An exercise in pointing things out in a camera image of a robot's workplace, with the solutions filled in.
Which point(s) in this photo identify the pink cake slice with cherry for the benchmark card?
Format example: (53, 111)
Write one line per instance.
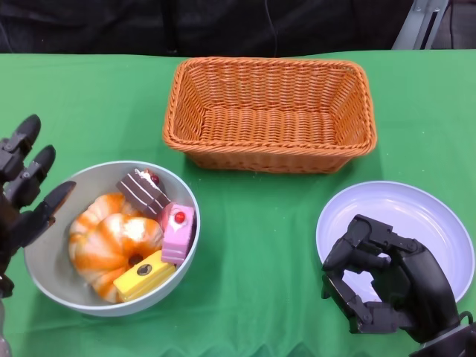
(176, 238)

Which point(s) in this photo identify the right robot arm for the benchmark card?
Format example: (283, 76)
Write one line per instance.
(450, 346)

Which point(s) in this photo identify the green tablecloth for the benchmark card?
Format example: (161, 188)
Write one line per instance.
(260, 241)

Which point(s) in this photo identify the white round plate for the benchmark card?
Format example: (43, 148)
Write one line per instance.
(390, 208)

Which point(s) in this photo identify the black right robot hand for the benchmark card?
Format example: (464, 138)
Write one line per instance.
(420, 286)

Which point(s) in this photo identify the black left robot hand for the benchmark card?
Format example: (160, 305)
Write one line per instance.
(11, 230)

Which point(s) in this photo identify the orange striped bread roll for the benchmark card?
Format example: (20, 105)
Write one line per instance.
(108, 202)

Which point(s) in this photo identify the brown chocolate cake slice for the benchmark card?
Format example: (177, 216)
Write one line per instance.
(141, 193)

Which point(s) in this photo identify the pale green bowl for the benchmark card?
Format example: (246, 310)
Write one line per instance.
(56, 267)

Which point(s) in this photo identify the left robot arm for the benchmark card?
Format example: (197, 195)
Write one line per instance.
(2, 323)

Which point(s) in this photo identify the grey metal frame stand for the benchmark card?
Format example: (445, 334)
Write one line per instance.
(411, 29)

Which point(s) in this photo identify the black backdrop cloth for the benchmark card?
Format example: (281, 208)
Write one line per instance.
(148, 26)

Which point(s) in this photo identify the yellow cake slice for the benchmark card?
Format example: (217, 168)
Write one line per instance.
(141, 277)

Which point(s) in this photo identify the orange wicker basket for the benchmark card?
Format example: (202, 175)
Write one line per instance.
(271, 122)

